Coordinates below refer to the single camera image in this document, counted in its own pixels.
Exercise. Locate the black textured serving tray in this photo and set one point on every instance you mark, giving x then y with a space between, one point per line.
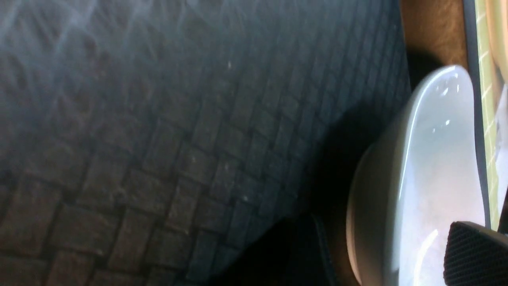
175 142

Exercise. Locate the white small dish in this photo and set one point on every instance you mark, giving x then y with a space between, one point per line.
413 182

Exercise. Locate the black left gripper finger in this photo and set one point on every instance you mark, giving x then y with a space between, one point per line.
475 256

